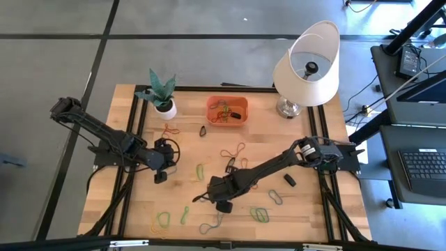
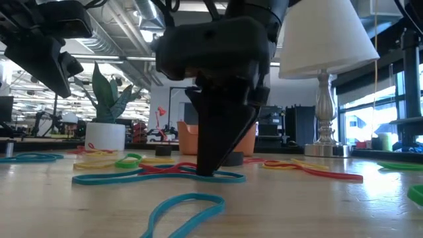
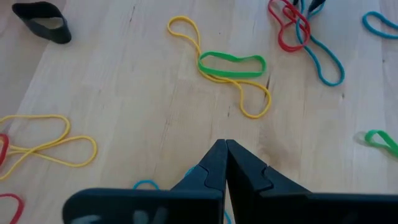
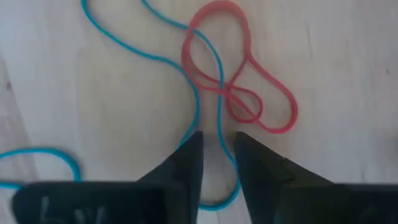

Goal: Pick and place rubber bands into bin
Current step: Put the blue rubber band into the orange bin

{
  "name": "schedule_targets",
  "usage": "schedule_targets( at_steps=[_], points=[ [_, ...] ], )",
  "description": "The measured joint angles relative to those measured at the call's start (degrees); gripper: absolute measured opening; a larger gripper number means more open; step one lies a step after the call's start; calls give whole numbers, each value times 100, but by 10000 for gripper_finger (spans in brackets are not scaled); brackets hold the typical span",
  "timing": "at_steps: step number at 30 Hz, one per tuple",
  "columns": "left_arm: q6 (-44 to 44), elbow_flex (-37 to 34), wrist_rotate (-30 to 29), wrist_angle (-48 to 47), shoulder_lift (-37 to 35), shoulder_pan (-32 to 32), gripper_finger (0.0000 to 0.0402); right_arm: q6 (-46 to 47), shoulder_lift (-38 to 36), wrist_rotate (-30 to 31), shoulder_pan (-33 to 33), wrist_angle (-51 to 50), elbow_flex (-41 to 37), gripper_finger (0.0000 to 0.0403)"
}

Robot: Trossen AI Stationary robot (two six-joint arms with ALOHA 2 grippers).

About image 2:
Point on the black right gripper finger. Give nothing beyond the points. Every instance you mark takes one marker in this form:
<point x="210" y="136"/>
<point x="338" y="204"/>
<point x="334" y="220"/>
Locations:
<point x="218" y="132"/>

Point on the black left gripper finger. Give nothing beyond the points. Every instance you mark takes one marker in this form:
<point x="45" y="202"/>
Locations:
<point x="43" y="59"/>

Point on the blue rubber band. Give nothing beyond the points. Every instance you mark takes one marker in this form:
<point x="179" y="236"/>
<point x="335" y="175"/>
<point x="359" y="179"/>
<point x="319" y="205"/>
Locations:
<point x="198" y="197"/>
<point x="99" y="180"/>
<point x="29" y="160"/>

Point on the green band edge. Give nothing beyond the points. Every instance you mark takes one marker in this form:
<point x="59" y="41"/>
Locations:
<point x="403" y="166"/>

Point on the orange plastic bin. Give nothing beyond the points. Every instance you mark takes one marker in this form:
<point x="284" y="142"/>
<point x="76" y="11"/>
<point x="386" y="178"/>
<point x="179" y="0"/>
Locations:
<point x="186" y="139"/>

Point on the yellow rubber band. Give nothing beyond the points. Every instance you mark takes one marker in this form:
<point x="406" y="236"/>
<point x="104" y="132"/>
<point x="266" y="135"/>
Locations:
<point x="92" y="164"/>
<point x="281" y="167"/>
<point x="102" y="153"/>

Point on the green rubber band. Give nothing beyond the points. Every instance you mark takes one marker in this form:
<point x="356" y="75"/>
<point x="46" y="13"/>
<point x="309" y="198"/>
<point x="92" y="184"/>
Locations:
<point x="417" y="195"/>
<point x="127" y="164"/>

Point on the black equipment rack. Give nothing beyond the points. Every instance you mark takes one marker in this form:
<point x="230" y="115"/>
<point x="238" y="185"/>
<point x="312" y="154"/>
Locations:
<point x="271" y="125"/>

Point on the red desk lamp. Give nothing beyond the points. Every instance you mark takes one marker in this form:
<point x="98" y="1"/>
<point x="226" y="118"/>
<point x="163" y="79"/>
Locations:
<point x="161" y="111"/>

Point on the black monitor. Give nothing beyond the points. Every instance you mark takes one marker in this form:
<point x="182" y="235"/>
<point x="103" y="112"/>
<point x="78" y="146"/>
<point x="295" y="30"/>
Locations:
<point x="6" y="109"/>

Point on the black cabinet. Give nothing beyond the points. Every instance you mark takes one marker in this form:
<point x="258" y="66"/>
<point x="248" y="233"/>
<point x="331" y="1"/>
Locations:
<point x="300" y="125"/>

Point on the white shade silver table lamp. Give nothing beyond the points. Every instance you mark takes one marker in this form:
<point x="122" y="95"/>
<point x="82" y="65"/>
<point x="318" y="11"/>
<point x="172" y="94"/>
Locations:
<point x="327" y="39"/>

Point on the silver metal cylinder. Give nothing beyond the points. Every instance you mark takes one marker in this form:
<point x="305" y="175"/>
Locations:
<point x="10" y="148"/>

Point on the snake plant in white pot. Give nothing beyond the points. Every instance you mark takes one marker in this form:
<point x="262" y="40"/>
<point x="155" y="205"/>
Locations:
<point x="105" y="135"/>

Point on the yellow green spool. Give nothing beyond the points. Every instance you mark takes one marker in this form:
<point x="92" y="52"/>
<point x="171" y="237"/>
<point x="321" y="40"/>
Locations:
<point x="386" y="142"/>

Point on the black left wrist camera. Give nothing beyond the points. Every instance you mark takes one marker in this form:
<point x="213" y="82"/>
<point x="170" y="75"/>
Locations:
<point x="64" y="18"/>

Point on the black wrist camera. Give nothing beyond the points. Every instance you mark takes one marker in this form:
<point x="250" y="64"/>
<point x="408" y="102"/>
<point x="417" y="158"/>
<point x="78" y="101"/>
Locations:
<point x="64" y="18"/>
<point x="178" y="56"/>

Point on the black gantry frame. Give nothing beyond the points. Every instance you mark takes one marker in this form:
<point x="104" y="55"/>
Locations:
<point x="169" y="109"/>

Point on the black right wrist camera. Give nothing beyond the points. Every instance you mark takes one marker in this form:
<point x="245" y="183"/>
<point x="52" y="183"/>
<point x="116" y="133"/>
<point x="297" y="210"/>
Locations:
<point x="178" y="56"/>

